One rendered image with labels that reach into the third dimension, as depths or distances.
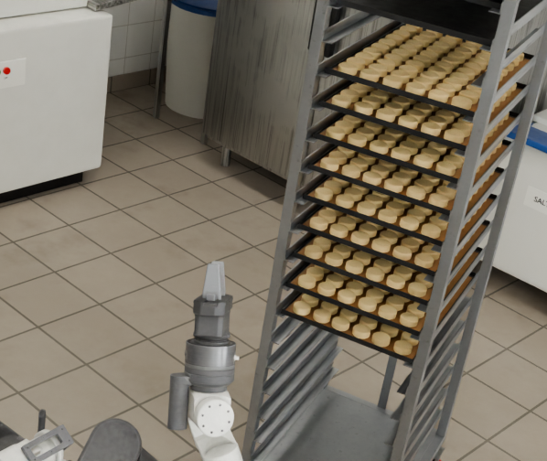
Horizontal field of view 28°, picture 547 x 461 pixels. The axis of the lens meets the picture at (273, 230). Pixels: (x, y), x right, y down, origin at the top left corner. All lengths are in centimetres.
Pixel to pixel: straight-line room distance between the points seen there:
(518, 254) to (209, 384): 319
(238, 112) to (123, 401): 200
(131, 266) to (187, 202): 71
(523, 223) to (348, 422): 150
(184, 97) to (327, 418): 299
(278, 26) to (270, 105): 39
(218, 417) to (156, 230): 324
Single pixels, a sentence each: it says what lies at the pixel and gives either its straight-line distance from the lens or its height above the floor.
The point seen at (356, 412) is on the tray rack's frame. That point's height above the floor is 15.
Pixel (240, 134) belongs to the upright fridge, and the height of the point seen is 28.
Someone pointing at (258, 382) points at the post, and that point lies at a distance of 326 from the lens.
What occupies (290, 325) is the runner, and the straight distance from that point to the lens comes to 325.
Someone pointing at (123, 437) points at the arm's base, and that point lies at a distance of 204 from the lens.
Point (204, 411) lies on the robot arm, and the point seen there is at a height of 126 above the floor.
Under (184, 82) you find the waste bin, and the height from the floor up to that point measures 20.
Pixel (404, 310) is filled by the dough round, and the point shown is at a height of 86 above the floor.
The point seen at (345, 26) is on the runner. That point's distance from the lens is 290.
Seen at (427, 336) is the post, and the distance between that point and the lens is 295.
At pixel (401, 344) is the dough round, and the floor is 79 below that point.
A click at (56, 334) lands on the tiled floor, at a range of 431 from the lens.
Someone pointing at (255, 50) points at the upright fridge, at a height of 72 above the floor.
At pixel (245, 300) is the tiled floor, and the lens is 465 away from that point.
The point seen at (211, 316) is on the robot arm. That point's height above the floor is 141.
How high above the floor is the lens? 240
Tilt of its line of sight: 27 degrees down
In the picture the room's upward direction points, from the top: 9 degrees clockwise
